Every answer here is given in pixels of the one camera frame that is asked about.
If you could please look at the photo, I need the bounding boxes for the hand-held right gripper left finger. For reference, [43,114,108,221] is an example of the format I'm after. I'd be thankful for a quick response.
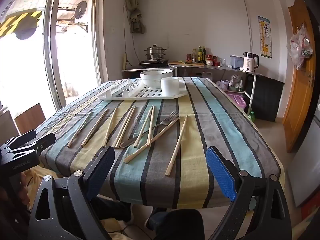
[27,145,115,240]

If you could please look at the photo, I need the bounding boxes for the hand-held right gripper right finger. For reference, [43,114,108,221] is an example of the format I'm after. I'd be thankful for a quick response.
[205,146,293,240]

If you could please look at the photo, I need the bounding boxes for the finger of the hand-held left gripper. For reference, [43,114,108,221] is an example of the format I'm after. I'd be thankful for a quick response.
[0,129,37,153]
[11,132,56,159]

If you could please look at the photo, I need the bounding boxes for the white cup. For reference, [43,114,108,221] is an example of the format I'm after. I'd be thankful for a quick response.
[160,77,179,97]

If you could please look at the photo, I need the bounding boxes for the person's left hand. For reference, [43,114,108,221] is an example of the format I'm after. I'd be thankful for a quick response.
[19,172,31,207]

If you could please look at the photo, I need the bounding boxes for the person's left leg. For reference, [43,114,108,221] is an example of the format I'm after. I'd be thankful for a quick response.
[95,196,133,240]

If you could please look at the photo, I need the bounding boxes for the person's leg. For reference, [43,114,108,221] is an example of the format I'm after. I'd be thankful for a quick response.
[146,208,205,240]
[95,196,133,240]

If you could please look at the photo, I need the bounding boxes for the person's right leg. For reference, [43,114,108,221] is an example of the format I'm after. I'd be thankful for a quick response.
[146,208,205,240]

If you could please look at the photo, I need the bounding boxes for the metal fork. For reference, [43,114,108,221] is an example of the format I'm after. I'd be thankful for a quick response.
[119,111,180,148]
[120,115,177,147]

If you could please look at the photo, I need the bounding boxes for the pink plastic storage box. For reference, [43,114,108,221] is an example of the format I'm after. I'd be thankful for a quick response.
[225,91,248,110]

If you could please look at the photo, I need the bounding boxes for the black cabinet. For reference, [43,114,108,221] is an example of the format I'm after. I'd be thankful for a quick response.
[246,75,285,122]

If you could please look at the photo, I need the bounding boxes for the grey refrigerator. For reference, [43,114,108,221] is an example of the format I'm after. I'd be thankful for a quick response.
[287,100,320,208]

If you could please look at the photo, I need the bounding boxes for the white plastic dish rack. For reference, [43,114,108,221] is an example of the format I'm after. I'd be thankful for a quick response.
[96,77,188,102]

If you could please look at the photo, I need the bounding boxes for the crumpled bags on shelf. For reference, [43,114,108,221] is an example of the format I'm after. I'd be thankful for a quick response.
[229,74,245,92]

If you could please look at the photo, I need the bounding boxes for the large white bowl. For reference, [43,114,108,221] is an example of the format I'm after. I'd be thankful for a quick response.
[139,69,174,88]

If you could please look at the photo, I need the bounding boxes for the wooden door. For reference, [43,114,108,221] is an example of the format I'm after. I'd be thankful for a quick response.
[282,0,317,153]

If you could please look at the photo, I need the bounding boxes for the white electric kettle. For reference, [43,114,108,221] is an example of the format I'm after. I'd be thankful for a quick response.
[243,52,260,73]

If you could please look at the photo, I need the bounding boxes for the clear plastic water container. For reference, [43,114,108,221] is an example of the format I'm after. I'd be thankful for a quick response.
[230,54,244,69]

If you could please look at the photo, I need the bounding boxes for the yellow black striped sign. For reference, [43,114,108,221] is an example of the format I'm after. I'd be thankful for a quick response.
[0,10,43,38]

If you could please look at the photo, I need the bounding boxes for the wooden cutting board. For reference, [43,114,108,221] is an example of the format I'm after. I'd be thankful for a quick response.
[168,60,205,67]

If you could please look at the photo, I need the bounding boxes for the black rimmed white bowl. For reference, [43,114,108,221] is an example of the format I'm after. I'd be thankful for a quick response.
[144,68,174,78]

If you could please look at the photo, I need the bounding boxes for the black stove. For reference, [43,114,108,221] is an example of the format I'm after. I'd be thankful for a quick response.
[139,59,170,67]

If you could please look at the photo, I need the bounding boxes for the steel steamer pot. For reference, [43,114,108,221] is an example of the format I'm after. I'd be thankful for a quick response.
[144,44,167,62]

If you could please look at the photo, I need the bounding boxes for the outdoor air conditioner fan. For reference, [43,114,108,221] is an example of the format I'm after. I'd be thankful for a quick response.
[74,0,88,20]

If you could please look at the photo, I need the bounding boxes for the hanging plastic bags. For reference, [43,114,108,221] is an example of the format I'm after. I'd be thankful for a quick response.
[289,24,314,70]

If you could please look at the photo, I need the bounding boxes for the wrapped pipe bundle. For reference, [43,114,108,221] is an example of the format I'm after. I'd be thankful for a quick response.
[125,0,147,33]

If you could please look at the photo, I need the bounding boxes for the sliding glass door frame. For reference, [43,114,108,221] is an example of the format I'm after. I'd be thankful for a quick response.
[0,0,108,110]

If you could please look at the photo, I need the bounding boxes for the wall poster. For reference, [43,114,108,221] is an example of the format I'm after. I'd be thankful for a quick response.
[257,15,272,59]

